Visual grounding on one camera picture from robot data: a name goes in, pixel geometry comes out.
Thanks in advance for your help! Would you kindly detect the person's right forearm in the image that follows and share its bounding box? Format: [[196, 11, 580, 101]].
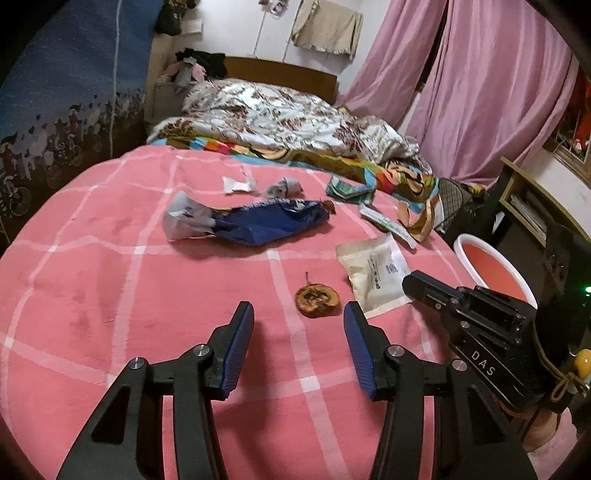
[[510, 406, 581, 468]]

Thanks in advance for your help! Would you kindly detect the white paper pouch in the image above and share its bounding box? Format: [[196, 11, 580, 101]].
[[335, 232, 413, 319]]

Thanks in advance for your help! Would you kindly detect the red wall decoration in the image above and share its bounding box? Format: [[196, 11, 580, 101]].
[[542, 69, 591, 167]]

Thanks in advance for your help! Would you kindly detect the pink curtain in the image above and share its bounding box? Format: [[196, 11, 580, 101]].
[[338, 0, 451, 128], [405, 0, 581, 195]]

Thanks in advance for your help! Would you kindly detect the colourful patchwork blanket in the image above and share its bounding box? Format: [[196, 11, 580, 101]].
[[159, 134, 486, 243]]

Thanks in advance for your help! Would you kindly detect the pink checked blanket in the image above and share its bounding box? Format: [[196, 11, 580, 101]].
[[0, 147, 525, 480]]

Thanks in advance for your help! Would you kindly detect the blue printed wardrobe cover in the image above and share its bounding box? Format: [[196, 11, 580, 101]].
[[0, 0, 165, 243]]

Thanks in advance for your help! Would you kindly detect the wooden desk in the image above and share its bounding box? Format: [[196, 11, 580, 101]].
[[489, 156, 591, 261]]

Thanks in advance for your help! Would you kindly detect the white plastic bin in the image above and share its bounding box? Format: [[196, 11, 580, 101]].
[[453, 233, 539, 311]]

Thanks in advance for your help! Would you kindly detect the dried orange fruit peel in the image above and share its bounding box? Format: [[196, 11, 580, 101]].
[[295, 271, 341, 319]]

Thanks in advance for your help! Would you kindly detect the green patterned packet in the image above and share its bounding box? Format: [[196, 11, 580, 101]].
[[325, 176, 376, 204]]

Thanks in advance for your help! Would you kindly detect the stack of papers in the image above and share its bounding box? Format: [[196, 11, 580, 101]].
[[509, 191, 549, 234]]

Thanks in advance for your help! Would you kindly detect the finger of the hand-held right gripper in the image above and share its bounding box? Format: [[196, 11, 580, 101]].
[[402, 270, 463, 315]]

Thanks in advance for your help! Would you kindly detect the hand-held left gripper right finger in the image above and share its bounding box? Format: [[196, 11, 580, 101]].
[[343, 301, 540, 480]]

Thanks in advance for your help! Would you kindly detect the white green wrapper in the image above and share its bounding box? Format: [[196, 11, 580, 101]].
[[359, 204, 417, 250]]

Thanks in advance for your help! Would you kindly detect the grey crumpled sock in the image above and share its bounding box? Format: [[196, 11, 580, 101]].
[[261, 177, 306, 200]]

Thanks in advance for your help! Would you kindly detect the beige hanging towel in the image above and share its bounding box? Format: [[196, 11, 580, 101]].
[[290, 0, 365, 62]]

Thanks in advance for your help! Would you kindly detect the white wall cable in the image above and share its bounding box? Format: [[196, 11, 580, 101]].
[[252, 0, 270, 59]]

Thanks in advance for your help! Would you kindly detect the small torn white green box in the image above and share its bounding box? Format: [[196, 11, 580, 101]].
[[222, 175, 256, 196]]

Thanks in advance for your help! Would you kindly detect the beige bedside cabinet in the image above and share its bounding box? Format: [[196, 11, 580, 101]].
[[147, 35, 186, 126]]

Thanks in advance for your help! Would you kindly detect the dark bag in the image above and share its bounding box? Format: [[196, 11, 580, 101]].
[[154, 0, 204, 36]]

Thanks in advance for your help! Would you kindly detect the blue snack bag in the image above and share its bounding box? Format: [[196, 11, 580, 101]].
[[209, 198, 329, 247]]

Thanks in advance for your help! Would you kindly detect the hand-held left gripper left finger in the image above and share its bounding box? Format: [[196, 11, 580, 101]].
[[55, 301, 256, 480]]

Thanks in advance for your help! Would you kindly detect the white plastic packet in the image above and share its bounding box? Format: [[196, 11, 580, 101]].
[[162, 191, 219, 243]]

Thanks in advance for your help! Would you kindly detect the wooden headboard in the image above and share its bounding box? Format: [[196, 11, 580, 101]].
[[224, 56, 339, 105]]

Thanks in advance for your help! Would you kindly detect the white brown floral quilt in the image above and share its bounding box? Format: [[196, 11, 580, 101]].
[[147, 79, 433, 174]]

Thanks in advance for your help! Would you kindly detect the pile of clothes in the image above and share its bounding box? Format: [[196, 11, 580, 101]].
[[161, 47, 227, 96]]

